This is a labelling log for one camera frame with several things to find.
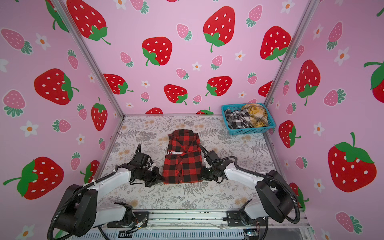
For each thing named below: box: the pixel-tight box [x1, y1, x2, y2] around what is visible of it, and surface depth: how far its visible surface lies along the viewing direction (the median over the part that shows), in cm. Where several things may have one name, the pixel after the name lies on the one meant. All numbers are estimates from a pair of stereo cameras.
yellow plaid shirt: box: [241, 103, 269, 128], surface depth 109 cm
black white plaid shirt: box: [225, 109, 252, 129], surface depth 109 cm
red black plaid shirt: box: [162, 129, 203, 185], surface depth 93 cm
